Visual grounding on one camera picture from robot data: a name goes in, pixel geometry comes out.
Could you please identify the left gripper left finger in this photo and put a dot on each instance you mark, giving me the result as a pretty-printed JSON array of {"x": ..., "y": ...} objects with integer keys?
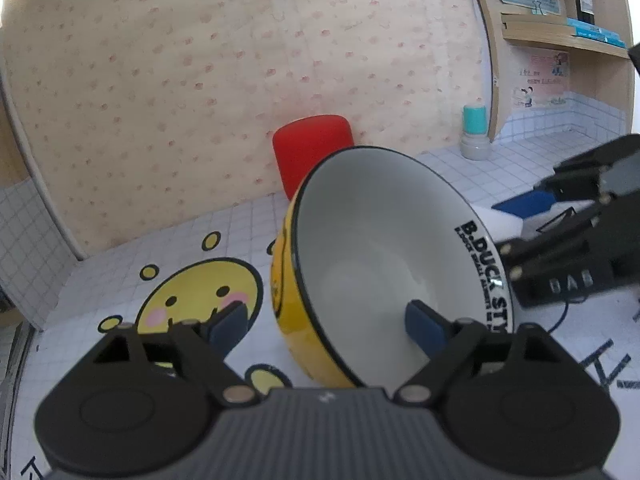
[{"x": 202, "y": 348}]

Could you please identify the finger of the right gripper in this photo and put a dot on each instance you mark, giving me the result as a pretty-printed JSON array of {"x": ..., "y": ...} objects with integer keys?
[
  {"x": 549, "y": 249},
  {"x": 527, "y": 205}
]

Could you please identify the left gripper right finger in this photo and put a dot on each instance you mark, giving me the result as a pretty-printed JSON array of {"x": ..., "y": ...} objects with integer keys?
[{"x": 448, "y": 346}]

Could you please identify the yellow white ceramic bowl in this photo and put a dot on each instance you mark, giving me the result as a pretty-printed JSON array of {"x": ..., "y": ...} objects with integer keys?
[{"x": 368, "y": 231}]

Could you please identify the teal capped small bottle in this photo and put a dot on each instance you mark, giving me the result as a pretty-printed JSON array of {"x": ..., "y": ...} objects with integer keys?
[{"x": 475, "y": 143}]

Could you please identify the wooden right shelf unit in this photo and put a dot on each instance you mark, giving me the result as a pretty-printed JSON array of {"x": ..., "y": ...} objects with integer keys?
[{"x": 543, "y": 83}]

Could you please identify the silver binder clip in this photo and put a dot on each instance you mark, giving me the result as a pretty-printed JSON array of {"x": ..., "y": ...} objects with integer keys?
[{"x": 537, "y": 8}]

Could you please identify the red cylindrical speaker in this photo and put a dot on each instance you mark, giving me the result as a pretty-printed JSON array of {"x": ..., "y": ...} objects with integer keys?
[{"x": 300, "y": 145}]

